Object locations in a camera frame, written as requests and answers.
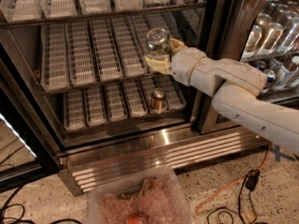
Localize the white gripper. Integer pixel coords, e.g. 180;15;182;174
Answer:
144;37;206;86

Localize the green soda can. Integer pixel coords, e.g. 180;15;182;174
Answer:
146;27;171;56

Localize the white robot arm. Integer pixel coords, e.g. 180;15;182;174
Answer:
145;37;299;155

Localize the brown soda can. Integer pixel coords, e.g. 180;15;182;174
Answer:
150;88;165;113

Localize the white can upper shelf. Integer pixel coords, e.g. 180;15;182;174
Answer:
244;25;263;53

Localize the glass fridge door right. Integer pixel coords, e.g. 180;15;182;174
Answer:
198;0;299;134

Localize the stainless steel fridge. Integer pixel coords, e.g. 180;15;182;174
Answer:
0;0;292;196

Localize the silver can upper shelf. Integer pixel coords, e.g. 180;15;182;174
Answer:
255;13;272;29

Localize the blue pepsi can right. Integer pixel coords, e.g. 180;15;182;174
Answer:
263;69;276;92

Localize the red can in bin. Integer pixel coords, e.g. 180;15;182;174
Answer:
126;215;148;224

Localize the open fridge door left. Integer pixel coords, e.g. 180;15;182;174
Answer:
0;45;60;192

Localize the clear plastic bin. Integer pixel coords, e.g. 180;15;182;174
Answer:
86;165;194;224

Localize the bubble wrap in bin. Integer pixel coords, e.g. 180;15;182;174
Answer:
96;171;192;224

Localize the black power adapter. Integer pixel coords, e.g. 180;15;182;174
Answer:
246;169;260;191

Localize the middle wire shelf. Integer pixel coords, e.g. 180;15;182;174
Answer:
39;12;196;95

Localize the wire shelf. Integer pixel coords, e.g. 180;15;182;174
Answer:
39;12;196;95
0;0;205;28

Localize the orange extension cable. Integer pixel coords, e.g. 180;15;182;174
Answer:
192;147;271;218

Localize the top wire shelf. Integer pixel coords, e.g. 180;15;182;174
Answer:
0;0;205;28

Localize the black cable right floor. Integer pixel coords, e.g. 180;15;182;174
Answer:
206;171;269;224

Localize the black cable floor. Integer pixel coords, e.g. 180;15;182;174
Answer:
0;184;82;224
206;171;269;224

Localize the black cable left floor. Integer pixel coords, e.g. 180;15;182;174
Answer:
0;184;82;224

